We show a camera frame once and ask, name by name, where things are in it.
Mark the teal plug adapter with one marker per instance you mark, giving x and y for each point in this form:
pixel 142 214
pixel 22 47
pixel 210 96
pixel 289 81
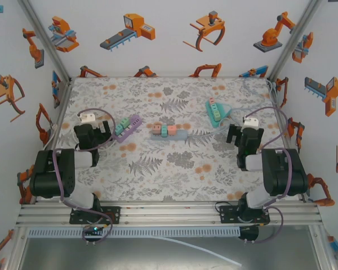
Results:
pixel 214 107
pixel 119 129
pixel 164 130

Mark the green plug adapter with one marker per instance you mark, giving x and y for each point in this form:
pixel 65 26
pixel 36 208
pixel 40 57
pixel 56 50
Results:
pixel 125 123
pixel 217 115

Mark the teal triangular power strip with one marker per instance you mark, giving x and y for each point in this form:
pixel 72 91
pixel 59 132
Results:
pixel 225 111

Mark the purple power strip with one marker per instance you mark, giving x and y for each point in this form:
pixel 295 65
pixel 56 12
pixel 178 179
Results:
pixel 135 122

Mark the pink plug adapter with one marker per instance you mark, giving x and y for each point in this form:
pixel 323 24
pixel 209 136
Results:
pixel 212 101
pixel 156 128

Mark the grey-blue power strip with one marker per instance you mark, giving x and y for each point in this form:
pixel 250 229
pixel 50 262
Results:
pixel 181 136

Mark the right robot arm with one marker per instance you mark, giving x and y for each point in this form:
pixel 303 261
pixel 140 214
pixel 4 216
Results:
pixel 284 174

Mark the floral table cloth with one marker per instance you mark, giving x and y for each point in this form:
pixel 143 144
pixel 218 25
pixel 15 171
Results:
pixel 157 174

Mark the black controller box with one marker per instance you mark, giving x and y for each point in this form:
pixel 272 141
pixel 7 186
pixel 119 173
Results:
pixel 249 233

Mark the black board with green light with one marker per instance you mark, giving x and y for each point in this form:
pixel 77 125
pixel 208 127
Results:
pixel 91 232

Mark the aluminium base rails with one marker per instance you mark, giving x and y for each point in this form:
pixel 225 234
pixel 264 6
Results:
pixel 169 216

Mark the white plastic tube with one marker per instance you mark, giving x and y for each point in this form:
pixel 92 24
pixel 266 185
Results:
pixel 214 254

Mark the grey metal panel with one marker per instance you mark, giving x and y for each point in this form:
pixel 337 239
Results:
pixel 101 256

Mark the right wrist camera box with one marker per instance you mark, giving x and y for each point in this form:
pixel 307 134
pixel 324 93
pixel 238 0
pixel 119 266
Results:
pixel 252 123

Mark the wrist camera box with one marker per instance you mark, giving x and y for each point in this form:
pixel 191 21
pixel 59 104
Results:
pixel 252 123
pixel 88 118

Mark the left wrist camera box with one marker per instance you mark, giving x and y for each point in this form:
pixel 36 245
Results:
pixel 88 118

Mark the aluminium side rail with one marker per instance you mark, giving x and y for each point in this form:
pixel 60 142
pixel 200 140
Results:
pixel 62 107
pixel 288 140

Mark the aluminium frame post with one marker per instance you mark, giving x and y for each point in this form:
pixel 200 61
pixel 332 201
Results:
pixel 292 42
pixel 322 247
pixel 46 42
pixel 15 250

